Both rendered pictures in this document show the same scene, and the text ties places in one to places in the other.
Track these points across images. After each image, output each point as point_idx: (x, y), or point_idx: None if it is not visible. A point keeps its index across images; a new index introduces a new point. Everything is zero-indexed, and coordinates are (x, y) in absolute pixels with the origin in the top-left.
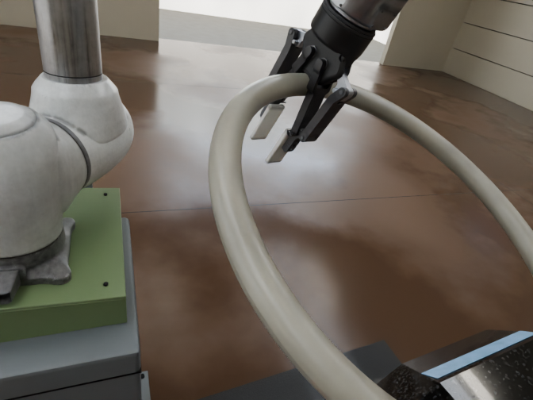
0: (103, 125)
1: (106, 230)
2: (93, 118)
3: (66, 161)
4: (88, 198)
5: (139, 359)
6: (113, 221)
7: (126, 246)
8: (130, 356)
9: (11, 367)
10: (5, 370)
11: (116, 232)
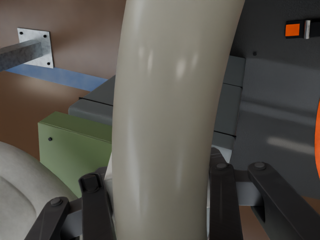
0: (15, 219)
1: (106, 155)
2: (11, 235)
3: None
4: (55, 154)
5: (232, 142)
6: (94, 145)
7: (111, 122)
8: (232, 154)
9: (207, 214)
10: (208, 216)
11: (111, 148)
